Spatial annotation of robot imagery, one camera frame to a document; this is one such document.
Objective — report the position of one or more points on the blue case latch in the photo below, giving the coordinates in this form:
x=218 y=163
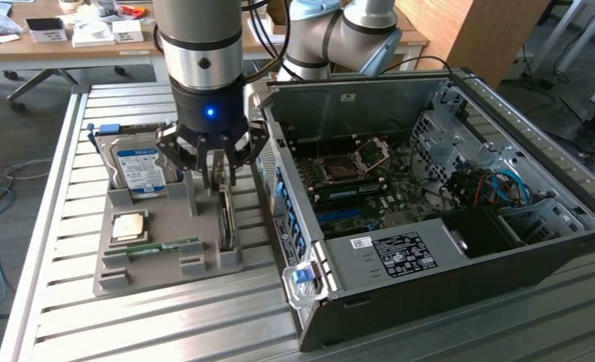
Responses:
x=302 y=275

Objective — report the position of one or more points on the green graphics card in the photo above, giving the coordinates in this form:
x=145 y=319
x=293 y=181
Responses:
x=225 y=222

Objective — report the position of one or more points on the brown cardboard box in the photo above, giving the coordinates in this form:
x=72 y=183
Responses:
x=277 y=11

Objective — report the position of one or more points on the white paper stack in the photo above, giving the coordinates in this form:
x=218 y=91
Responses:
x=270 y=35

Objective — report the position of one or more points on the white box with black inside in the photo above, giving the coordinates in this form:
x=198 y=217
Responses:
x=46 y=30

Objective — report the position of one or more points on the grey parts rack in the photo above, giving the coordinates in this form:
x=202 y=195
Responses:
x=172 y=226

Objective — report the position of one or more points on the metal disk bay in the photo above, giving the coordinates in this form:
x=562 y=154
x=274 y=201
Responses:
x=544 y=222

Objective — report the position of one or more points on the red plastic object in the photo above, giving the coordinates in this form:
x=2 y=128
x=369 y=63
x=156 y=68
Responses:
x=136 y=12

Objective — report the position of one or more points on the perforated metal cage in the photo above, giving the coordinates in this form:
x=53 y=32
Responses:
x=438 y=143

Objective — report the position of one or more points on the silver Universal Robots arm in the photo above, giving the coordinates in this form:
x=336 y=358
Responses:
x=200 y=22

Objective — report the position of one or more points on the black open PC case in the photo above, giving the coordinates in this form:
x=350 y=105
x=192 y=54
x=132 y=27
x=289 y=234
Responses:
x=428 y=301

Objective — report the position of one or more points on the CPU socket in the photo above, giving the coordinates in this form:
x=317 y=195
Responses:
x=340 y=171

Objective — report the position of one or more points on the hard disk with blue caddy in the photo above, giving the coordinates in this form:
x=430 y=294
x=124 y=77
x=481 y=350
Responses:
x=137 y=169

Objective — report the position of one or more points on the plain white box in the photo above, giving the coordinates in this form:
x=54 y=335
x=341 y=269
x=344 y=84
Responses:
x=128 y=32

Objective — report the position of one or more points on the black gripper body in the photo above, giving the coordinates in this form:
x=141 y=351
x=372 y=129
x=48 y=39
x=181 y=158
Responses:
x=209 y=105

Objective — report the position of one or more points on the white desk frame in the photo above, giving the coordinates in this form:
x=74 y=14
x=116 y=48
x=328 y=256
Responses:
x=586 y=34

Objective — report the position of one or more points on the green RAM stick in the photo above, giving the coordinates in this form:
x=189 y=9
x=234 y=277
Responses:
x=161 y=247

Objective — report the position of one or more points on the wooden cabinet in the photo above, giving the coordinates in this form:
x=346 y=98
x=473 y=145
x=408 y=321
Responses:
x=478 y=37

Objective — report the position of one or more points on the installed RAM stick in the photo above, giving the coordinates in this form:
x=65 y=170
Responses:
x=345 y=193

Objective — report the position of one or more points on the green motherboard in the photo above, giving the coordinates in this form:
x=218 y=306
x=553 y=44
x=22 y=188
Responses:
x=404 y=196

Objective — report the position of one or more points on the blue expansion slot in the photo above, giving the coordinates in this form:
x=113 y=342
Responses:
x=340 y=215

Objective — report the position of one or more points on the wooden office desk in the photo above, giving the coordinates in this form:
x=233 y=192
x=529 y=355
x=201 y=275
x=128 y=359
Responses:
x=413 y=37
x=50 y=51

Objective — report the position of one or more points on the silver power supply unit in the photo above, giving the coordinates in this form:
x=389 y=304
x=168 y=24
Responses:
x=358 y=264

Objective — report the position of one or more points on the metal socket cover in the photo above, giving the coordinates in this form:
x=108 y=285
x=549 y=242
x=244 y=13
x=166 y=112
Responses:
x=373 y=152

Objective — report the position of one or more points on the white box with tape roll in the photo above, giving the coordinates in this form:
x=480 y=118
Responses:
x=92 y=34

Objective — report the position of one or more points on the silver CPU chip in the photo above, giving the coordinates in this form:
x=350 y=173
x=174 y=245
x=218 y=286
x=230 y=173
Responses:
x=129 y=227

